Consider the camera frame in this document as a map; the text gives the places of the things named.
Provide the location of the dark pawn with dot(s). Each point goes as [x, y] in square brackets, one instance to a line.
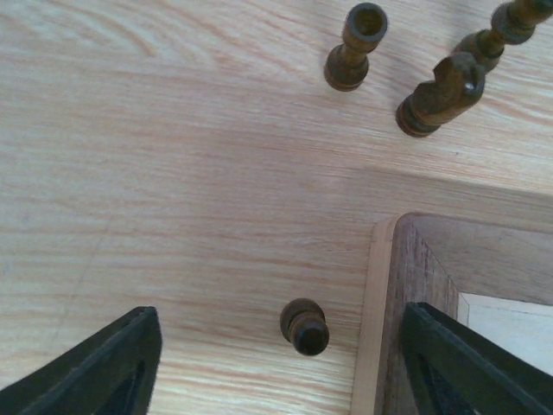
[303, 324]

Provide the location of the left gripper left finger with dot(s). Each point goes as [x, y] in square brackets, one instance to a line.
[110, 372]

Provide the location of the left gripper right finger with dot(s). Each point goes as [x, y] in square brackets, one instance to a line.
[454, 370]

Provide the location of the dark chess piece far left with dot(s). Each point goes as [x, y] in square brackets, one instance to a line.
[347, 64]

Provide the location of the dark chess piece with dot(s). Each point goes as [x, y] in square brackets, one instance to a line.
[347, 64]
[512, 23]
[458, 84]

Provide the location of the wooden chess board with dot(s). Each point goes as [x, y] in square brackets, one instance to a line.
[494, 279]

